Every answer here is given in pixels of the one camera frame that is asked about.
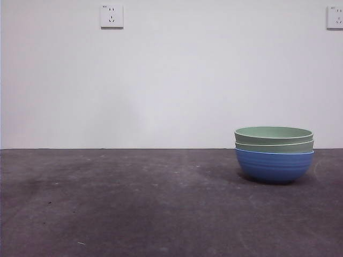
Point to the blue ribbed bowl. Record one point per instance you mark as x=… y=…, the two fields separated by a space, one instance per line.
x=274 y=166

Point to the green ribbed bowl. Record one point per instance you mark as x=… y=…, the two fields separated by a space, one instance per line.
x=273 y=148
x=273 y=134

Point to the white wall socket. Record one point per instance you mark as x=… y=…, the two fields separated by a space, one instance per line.
x=112 y=16
x=335 y=18

